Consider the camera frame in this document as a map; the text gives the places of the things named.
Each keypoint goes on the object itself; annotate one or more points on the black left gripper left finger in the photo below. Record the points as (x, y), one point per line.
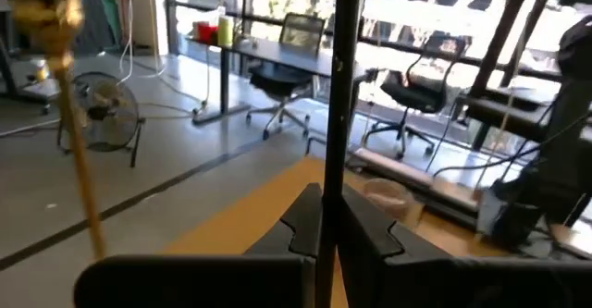
(296, 238)

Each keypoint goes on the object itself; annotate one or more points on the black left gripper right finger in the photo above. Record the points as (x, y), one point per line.
(365, 238)

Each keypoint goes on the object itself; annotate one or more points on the black candlestick holder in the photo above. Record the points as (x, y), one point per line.
(342, 90)

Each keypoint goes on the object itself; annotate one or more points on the gold candlestick holder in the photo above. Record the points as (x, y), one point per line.
(46, 16)

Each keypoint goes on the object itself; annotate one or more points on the black office chair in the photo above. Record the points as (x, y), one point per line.
(411, 95)

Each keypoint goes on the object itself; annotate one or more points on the grey mesh office chair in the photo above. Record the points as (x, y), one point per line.
(277, 79)

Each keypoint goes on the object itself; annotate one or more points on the dark office desk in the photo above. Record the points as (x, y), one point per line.
(277, 56)
(499, 109)

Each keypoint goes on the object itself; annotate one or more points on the yellow-green cylinder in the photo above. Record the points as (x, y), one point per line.
(225, 31)

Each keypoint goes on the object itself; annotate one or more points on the red container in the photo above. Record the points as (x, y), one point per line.
(208, 34)

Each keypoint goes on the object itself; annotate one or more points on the black floor fan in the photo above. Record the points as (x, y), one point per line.
(99, 111)

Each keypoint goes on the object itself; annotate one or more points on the black rig frame post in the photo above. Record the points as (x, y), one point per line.
(501, 35)

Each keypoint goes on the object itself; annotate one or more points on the black window frame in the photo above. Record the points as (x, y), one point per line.
(170, 16)

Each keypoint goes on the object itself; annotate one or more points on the black diagonal frame brace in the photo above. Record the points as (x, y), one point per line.
(527, 35)

